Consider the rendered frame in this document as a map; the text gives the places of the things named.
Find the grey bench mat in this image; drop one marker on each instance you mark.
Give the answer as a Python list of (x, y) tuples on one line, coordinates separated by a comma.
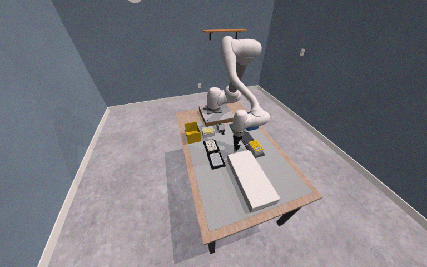
[(222, 200)]

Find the yellow open-top bin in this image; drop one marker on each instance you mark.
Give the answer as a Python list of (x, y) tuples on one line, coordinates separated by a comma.
[(193, 132)]

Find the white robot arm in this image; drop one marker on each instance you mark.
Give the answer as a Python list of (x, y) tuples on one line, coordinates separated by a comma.
[(244, 51)]

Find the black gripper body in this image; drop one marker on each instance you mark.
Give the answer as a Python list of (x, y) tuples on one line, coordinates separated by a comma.
[(237, 138)]

